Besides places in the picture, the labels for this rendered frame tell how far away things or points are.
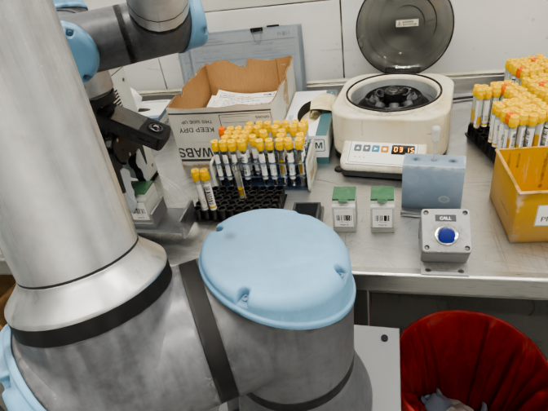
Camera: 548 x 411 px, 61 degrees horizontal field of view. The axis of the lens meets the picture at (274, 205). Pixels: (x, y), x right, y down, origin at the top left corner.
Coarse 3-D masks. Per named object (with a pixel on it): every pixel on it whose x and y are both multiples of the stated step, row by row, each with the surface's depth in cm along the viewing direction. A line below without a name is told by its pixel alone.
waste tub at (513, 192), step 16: (496, 160) 80; (512, 160) 80; (528, 160) 80; (544, 160) 79; (496, 176) 80; (512, 176) 73; (528, 176) 82; (544, 176) 81; (496, 192) 81; (512, 192) 72; (528, 192) 69; (544, 192) 69; (496, 208) 81; (512, 208) 73; (528, 208) 71; (544, 208) 70; (512, 224) 73; (528, 224) 72; (544, 224) 72; (512, 240) 74; (528, 240) 74; (544, 240) 74
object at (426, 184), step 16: (416, 160) 81; (448, 160) 79; (464, 160) 78; (416, 176) 80; (432, 176) 79; (448, 176) 78; (464, 176) 77; (416, 192) 82; (432, 192) 81; (448, 192) 80; (416, 208) 84; (432, 208) 83; (448, 208) 82
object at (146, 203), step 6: (150, 192) 84; (156, 192) 86; (138, 198) 83; (144, 198) 83; (150, 198) 84; (156, 198) 86; (138, 204) 83; (144, 204) 83; (150, 204) 84; (156, 204) 86; (138, 210) 84; (144, 210) 84; (150, 210) 84; (132, 216) 85; (138, 216) 85; (144, 216) 84; (144, 222) 85; (150, 222) 85
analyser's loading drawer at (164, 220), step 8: (160, 200) 87; (160, 208) 87; (168, 208) 90; (176, 208) 89; (184, 208) 85; (192, 208) 87; (152, 216) 84; (160, 216) 87; (168, 216) 87; (176, 216) 87; (184, 216) 84; (192, 216) 87; (136, 224) 86; (144, 224) 85; (152, 224) 85; (160, 224) 86; (168, 224) 85; (176, 224) 85; (184, 224) 84; (192, 224) 88; (144, 232) 86; (152, 232) 86; (160, 232) 85; (168, 232) 85; (176, 232) 85; (184, 232) 84
